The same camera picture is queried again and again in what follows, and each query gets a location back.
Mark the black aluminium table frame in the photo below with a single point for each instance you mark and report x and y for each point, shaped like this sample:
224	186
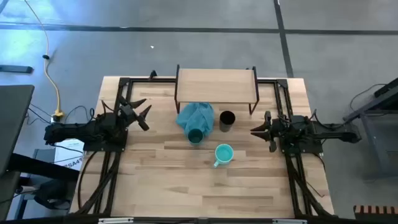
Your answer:
146	80

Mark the light turquoise mug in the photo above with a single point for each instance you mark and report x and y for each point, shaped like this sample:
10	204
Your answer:
224	154

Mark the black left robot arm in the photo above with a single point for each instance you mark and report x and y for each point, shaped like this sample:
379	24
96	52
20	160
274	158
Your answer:
77	130

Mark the grey metal side desk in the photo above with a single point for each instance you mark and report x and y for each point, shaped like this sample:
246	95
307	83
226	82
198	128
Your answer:
373	102

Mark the dark grey desk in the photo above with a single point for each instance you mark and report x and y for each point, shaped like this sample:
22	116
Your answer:
14	118

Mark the black frame clamp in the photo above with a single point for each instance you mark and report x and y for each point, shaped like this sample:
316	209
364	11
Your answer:
152	74

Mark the blue cloth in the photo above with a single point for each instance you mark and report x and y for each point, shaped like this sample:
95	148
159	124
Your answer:
197	116

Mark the white power outlet box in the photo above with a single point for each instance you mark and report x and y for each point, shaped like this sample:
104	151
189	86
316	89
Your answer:
55	119

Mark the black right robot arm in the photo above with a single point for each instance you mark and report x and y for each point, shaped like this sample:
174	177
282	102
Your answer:
335	133

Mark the striped wooden black bench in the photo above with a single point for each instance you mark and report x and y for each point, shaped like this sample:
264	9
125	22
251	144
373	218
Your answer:
373	209

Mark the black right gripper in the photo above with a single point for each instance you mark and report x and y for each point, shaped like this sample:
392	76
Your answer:
273	133

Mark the black flat floor bar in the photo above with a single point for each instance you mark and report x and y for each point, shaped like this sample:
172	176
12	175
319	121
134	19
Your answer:
15	69

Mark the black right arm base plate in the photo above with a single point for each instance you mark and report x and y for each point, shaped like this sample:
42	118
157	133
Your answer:
311	150

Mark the black bag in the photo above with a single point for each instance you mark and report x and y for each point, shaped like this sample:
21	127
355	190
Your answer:
51	193

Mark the wooden shelf black metal frame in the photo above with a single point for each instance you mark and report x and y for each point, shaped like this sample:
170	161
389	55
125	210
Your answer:
214	85

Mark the dark teal cup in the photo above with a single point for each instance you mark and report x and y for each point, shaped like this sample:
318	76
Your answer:
196	137

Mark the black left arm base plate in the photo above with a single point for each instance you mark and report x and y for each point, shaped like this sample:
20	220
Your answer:
102	147

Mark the black cup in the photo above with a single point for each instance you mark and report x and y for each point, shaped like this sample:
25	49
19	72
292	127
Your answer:
227	124

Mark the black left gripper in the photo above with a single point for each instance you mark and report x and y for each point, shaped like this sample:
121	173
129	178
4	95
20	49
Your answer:
129	112

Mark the silver frame bracket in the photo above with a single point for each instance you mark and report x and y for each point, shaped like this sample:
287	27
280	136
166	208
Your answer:
289	221
115	221

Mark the white printed cardboard box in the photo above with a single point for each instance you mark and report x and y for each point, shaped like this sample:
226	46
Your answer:
70	152

